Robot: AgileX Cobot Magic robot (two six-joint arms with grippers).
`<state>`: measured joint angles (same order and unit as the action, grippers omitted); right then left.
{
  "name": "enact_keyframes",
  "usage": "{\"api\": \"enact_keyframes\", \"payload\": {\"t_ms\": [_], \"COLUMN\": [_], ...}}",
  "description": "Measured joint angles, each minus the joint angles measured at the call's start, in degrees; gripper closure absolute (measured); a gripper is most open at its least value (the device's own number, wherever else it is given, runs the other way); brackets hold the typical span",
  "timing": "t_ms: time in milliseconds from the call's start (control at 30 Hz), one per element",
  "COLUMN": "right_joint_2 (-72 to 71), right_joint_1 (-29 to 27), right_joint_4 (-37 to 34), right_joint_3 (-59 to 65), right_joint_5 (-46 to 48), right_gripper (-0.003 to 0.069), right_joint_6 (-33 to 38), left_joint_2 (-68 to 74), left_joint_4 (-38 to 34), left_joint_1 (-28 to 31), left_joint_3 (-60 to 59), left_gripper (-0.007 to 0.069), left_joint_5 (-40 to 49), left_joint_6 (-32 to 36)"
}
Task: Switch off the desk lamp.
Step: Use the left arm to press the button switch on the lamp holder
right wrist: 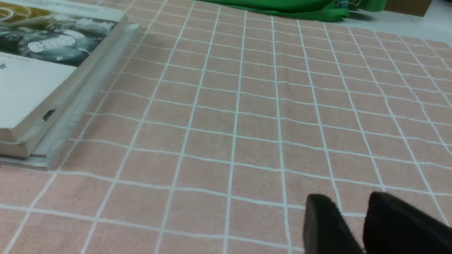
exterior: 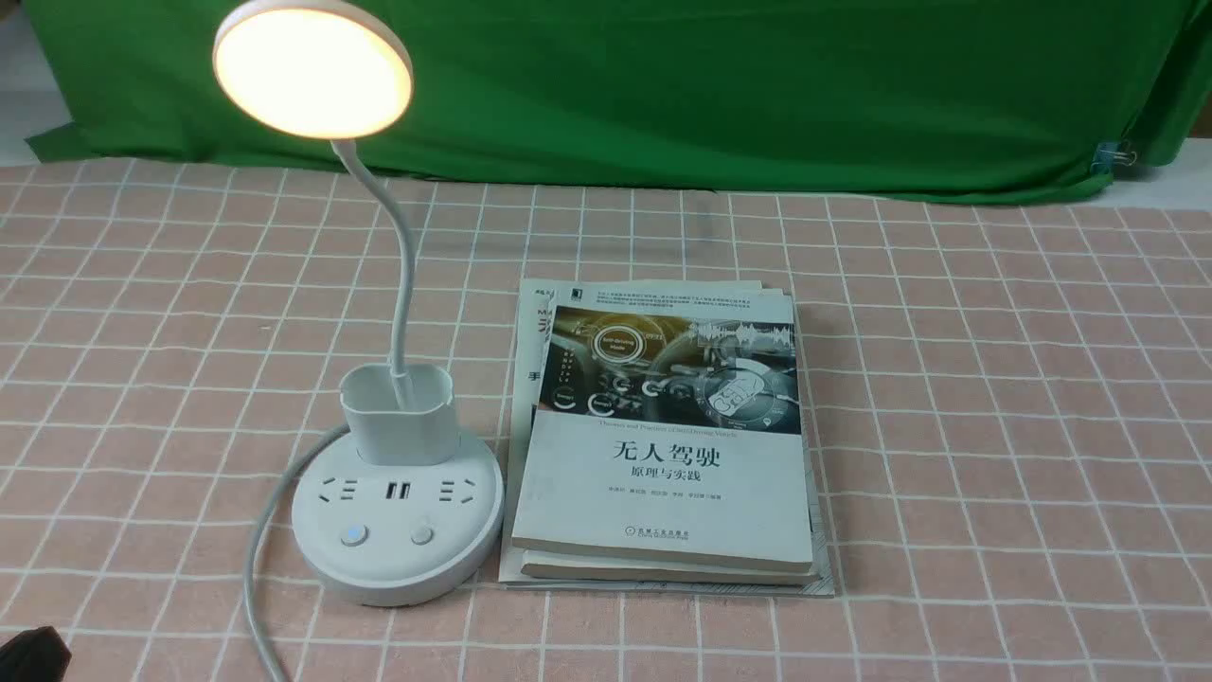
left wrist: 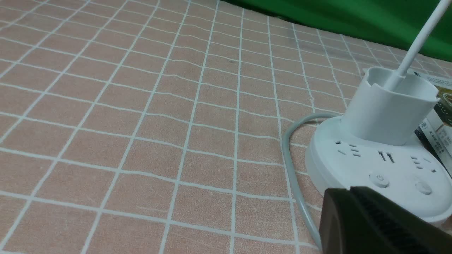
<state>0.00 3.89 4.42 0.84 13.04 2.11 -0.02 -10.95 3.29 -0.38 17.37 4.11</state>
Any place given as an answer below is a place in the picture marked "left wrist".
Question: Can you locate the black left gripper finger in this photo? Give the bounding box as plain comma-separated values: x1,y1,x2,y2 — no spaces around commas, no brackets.
319,187,452,254

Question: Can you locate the white desk lamp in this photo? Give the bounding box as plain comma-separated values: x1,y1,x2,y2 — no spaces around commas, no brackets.
293,0,452,226

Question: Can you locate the top self-driving textbook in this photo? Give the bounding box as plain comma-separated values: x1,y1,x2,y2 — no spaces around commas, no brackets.
413,71,452,175

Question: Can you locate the green backdrop cloth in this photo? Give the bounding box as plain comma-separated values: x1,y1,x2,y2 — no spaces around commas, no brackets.
229,0,439,50

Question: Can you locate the pink checkered tablecloth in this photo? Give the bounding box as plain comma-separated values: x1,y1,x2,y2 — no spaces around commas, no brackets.
0,0,452,254

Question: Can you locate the grey lamp power cable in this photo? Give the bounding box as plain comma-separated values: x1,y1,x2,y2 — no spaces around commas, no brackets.
281,112,340,252

